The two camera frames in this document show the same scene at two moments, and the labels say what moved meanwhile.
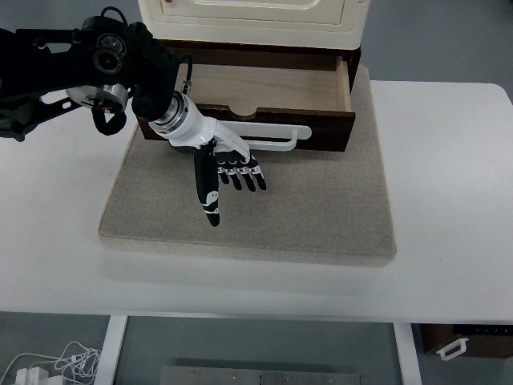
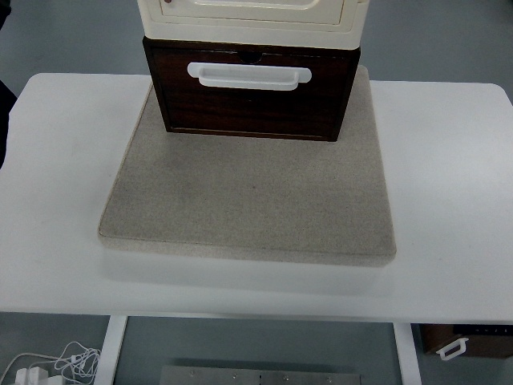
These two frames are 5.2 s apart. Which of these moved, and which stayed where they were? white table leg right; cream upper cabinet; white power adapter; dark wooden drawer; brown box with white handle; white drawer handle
Moved: dark wooden drawer; white drawer handle
Stayed: white table leg right; brown box with white handle; cream upper cabinet; white power adapter
